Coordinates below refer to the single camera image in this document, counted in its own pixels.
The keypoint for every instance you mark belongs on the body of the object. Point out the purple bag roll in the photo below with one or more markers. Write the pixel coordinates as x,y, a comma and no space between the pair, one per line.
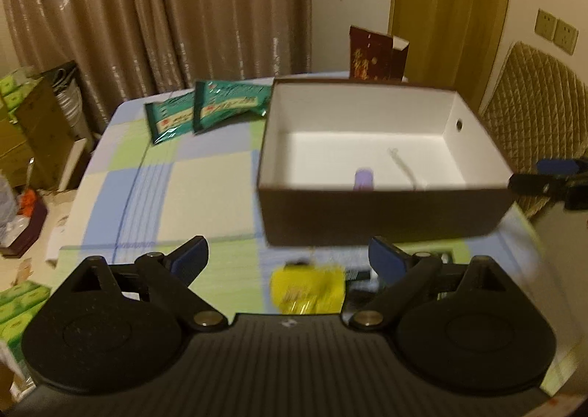
364,180

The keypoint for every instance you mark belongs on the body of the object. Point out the brown cardboard storage box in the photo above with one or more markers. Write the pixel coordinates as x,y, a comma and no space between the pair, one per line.
319,131

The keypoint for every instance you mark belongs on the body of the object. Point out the quilted beige chair cover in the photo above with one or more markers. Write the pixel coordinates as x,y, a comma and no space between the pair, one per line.
538,110

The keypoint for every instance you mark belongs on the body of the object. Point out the brown cardboard floor box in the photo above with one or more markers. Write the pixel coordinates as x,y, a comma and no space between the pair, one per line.
39,128

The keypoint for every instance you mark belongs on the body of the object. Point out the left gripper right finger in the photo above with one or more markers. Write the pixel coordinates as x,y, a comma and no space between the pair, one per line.
404,277

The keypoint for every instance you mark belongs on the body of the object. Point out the green tissue box stack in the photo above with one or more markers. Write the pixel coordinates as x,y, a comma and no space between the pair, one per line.
19,305

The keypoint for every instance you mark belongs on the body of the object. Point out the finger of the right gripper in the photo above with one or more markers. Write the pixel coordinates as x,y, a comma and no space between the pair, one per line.
538,185
558,167

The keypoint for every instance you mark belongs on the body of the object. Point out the front green rice bag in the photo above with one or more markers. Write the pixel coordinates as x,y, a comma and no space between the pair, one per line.
216,101

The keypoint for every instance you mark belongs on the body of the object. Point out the wall socket plate pair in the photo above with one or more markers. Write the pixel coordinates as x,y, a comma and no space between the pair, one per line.
556,31

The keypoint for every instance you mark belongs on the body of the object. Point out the yellow snack pouch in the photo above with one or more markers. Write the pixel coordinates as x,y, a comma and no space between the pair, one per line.
308,289

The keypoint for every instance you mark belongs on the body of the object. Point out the green rice bag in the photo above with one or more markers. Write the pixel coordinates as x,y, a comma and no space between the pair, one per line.
216,101
170,118

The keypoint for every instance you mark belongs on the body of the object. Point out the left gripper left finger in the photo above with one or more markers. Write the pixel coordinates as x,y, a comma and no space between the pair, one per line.
168,278

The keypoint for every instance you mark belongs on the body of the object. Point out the dark red gift bag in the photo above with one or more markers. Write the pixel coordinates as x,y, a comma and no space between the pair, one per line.
376,57

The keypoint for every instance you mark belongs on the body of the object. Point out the rear green rice bag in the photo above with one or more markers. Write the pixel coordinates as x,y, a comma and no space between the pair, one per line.
170,118

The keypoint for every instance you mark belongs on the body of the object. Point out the mustard yellow curtain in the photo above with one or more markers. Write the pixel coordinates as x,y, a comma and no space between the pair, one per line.
453,43

